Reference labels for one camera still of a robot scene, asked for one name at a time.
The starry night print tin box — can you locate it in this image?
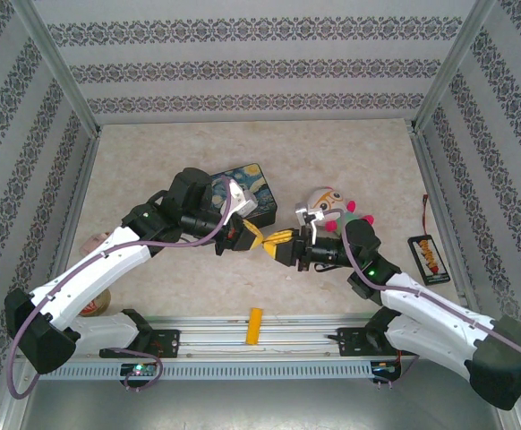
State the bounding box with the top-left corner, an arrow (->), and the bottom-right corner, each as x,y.
209,163 -> 279,228

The white pink plush toy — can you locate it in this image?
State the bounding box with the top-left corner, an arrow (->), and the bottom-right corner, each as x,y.
307,186 -> 374,234

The small pink box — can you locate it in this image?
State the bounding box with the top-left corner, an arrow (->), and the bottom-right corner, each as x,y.
80,232 -> 114,256

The round tin can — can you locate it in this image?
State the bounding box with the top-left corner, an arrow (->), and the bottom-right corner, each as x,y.
79,288 -> 113,318

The grey metal sheet panel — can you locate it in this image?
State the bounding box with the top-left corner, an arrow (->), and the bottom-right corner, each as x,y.
0,357 -> 521,430

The left circuit board with lights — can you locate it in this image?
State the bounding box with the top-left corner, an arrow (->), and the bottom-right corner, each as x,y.
120,363 -> 158,376

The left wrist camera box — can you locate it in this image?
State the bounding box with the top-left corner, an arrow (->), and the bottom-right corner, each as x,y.
227,177 -> 258,217

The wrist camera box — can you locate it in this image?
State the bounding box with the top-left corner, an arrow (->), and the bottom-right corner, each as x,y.
227,177 -> 258,217
294,201 -> 329,243

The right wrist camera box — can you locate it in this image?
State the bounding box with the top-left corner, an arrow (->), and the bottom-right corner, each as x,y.
294,201 -> 329,243

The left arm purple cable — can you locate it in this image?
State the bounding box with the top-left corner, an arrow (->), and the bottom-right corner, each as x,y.
8,176 -> 239,400

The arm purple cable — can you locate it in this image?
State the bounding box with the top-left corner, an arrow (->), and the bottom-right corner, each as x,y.
8,176 -> 239,400
316,209 -> 521,389

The thin red wire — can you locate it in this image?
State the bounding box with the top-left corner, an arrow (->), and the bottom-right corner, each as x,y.
420,193 -> 432,237

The yellow block on rail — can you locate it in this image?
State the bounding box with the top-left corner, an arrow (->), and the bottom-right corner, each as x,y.
244,306 -> 264,346

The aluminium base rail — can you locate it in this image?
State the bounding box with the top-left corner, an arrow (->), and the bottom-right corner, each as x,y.
16,313 -> 508,359

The aluminium side rail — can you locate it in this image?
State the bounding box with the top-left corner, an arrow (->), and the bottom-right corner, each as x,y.
407,127 -> 485,322
34,129 -> 103,326

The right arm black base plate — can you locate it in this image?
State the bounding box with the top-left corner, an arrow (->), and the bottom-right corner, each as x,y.
337,326 -> 421,358

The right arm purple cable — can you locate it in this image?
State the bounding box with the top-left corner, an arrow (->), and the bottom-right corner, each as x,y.
316,209 -> 521,389

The grey slotted cable duct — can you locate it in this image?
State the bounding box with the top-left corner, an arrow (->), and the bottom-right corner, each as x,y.
34,361 -> 373,381

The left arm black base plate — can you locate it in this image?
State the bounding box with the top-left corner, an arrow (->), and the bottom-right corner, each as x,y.
99,329 -> 182,359

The aluminium frame post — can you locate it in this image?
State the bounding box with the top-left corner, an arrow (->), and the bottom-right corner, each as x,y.
412,0 -> 499,133
12,0 -> 103,135

